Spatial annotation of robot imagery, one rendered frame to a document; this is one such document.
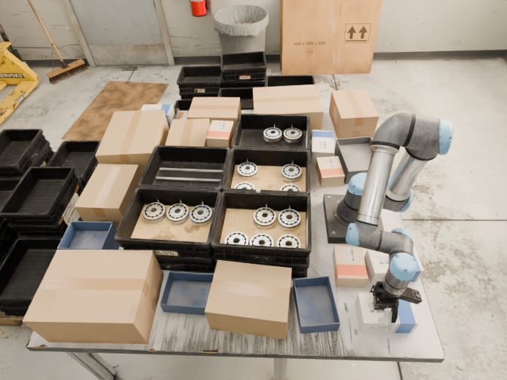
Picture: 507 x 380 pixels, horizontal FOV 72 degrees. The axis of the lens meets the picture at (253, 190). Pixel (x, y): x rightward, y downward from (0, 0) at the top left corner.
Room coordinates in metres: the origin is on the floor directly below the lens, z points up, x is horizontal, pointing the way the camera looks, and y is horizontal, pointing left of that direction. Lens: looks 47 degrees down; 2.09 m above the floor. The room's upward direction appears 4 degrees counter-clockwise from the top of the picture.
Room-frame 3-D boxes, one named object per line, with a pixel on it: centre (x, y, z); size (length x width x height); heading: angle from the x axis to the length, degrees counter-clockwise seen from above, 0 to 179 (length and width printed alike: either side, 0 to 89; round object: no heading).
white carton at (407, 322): (0.56, -0.48, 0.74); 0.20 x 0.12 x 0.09; 86
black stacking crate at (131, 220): (0.98, 0.36, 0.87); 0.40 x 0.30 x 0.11; 82
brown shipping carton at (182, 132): (1.61, 0.36, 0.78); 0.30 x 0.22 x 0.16; 177
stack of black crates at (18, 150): (1.95, 1.66, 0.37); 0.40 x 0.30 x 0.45; 175
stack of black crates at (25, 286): (1.12, 1.33, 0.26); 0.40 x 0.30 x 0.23; 175
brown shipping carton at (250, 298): (0.64, 0.04, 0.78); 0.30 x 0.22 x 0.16; 79
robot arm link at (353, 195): (1.06, -0.49, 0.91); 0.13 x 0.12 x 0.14; 71
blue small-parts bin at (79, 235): (0.96, 0.76, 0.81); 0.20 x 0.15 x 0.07; 84
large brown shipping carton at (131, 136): (1.63, 0.66, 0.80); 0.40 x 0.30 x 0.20; 178
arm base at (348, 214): (1.06, -0.47, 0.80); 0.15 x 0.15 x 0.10
